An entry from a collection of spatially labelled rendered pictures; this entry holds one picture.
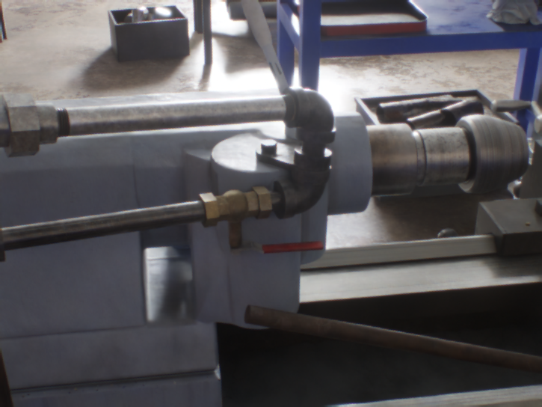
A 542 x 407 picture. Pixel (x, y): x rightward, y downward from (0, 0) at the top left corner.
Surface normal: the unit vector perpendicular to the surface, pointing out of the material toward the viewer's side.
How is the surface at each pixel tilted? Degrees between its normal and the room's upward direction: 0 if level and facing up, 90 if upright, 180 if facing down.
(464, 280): 0
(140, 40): 90
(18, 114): 56
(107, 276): 70
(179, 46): 90
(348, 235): 0
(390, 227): 0
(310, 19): 90
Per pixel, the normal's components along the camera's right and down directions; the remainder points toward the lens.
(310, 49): 0.15, 0.48
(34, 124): 0.44, -0.15
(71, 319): 0.14, 0.07
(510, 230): 0.00, -0.88
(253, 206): 0.37, 0.07
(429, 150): 0.11, -0.23
